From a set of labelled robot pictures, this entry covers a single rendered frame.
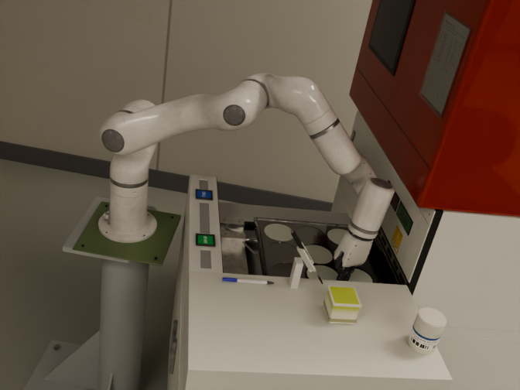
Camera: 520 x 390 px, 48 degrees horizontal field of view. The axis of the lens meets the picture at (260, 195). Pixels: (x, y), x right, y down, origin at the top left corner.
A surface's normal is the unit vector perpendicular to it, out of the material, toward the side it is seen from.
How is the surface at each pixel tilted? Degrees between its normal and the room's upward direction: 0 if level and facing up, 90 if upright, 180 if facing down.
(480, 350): 90
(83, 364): 90
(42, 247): 0
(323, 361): 0
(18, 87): 90
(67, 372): 90
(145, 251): 3
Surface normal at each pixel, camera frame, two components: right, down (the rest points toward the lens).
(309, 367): 0.16, -0.85
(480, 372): 0.10, 0.51
